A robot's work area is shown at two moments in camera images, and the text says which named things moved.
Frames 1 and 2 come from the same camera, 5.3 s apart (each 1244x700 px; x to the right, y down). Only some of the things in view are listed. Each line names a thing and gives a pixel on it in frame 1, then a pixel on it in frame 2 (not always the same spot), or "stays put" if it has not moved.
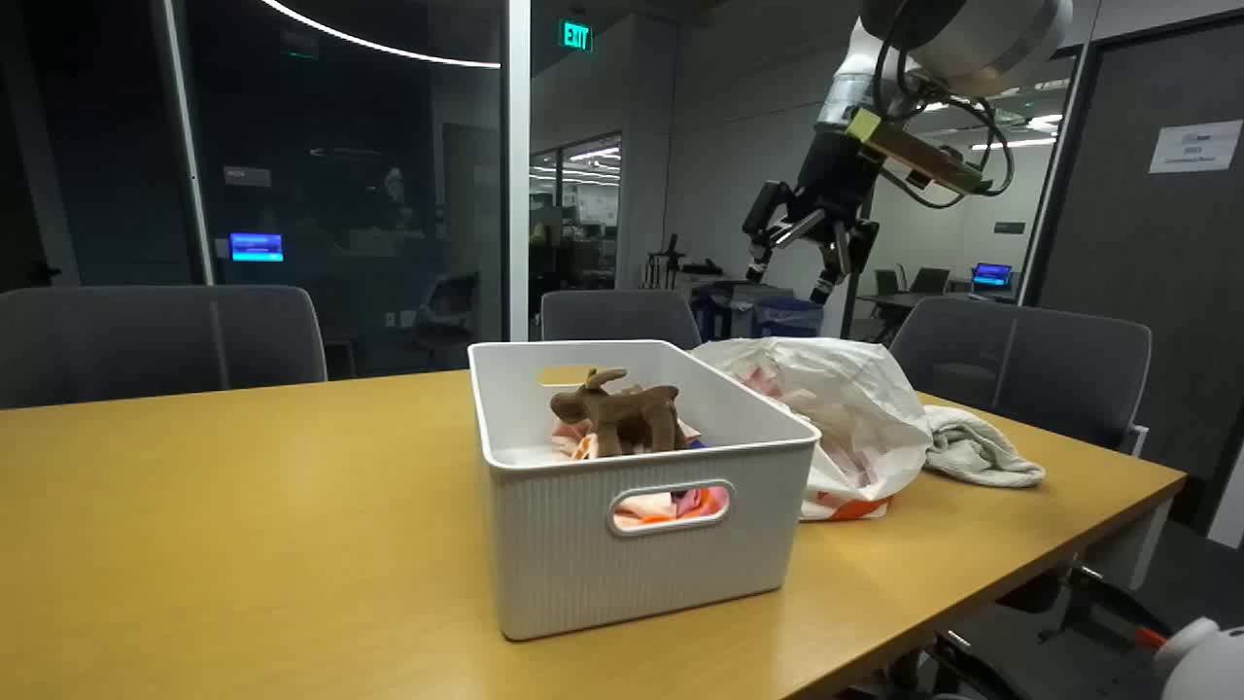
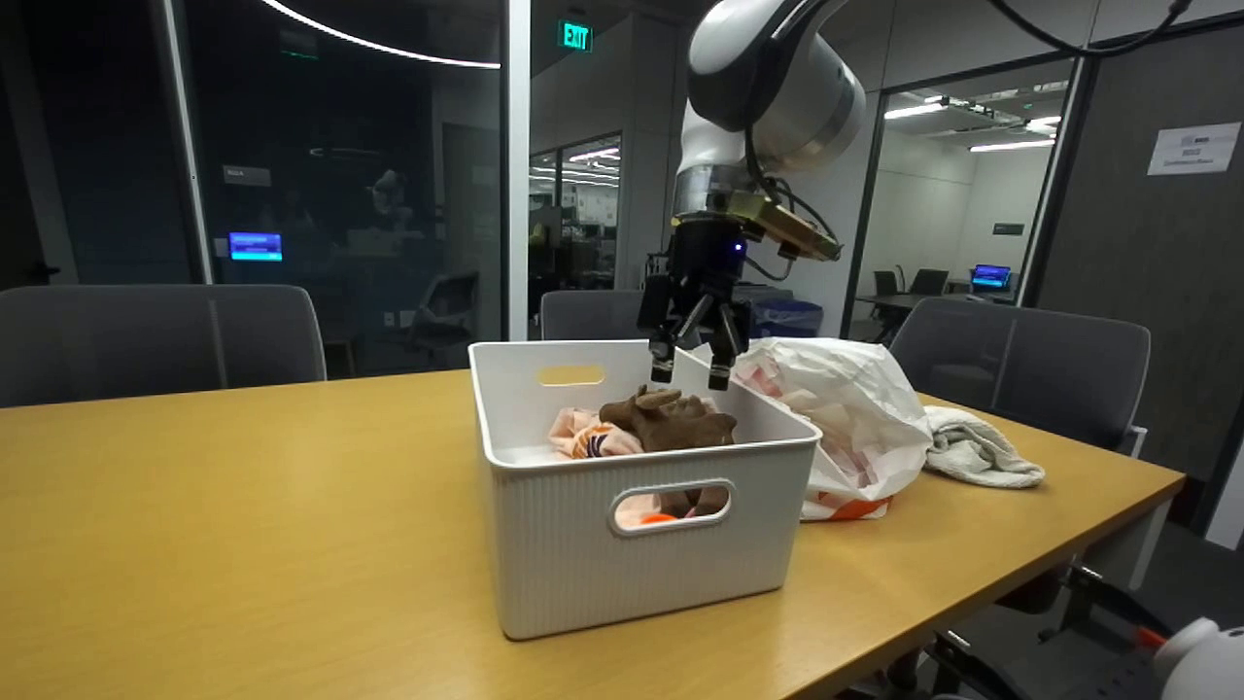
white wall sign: (1187, 149) stays put
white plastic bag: (871, 428) stays put
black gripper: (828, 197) → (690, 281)
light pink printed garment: (644, 508) → (586, 431)
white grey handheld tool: (1212, 662) stays put
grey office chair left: (156, 341) stays put
